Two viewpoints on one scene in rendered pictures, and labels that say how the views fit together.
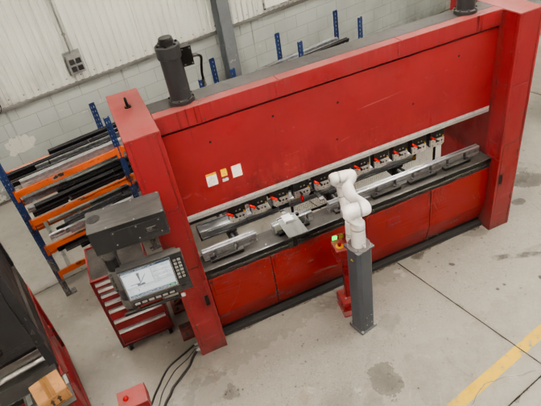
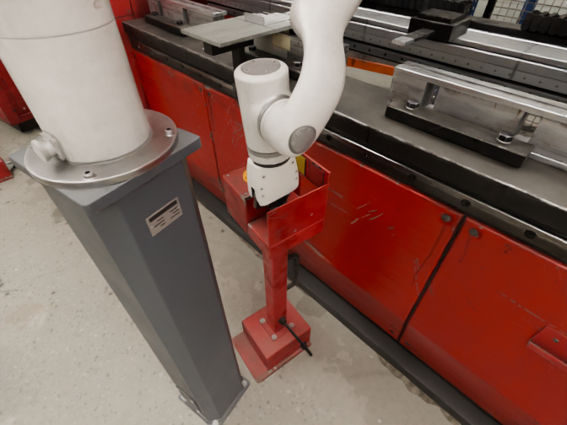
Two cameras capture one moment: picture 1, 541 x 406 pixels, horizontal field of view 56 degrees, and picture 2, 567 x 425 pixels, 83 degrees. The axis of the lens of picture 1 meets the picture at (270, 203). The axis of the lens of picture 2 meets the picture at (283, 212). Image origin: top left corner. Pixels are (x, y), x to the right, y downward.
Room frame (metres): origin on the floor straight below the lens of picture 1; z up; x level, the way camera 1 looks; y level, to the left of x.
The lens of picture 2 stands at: (3.05, -1.09, 1.24)
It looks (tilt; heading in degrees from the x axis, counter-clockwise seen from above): 44 degrees down; 62
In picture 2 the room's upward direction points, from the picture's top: straight up
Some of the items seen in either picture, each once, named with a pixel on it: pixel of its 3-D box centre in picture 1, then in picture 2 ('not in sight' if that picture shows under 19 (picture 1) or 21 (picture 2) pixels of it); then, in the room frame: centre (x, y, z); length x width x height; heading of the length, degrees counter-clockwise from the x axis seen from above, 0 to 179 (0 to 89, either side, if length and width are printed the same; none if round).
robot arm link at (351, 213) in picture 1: (353, 217); not in sight; (3.01, -0.61, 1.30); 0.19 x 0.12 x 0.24; 93
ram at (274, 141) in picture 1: (344, 121); not in sight; (3.73, -0.73, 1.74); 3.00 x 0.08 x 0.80; 107
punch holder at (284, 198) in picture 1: (278, 194); not in sight; (3.53, -0.09, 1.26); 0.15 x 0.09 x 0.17; 107
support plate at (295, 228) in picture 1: (292, 225); (239, 28); (3.40, -0.15, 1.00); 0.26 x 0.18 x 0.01; 17
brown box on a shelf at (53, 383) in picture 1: (46, 395); not in sight; (2.10, 1.69, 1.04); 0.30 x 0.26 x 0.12; 118
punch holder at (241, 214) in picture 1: (236, 210); not in sight; (3.42, 0.30, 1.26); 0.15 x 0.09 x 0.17; 107
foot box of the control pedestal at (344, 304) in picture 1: (349, 300); (270, 335); (3.26, -0.58, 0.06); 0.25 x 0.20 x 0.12; 8
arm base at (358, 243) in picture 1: (358, 236); (78, 77); (3.01, -0.64, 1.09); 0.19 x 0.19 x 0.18
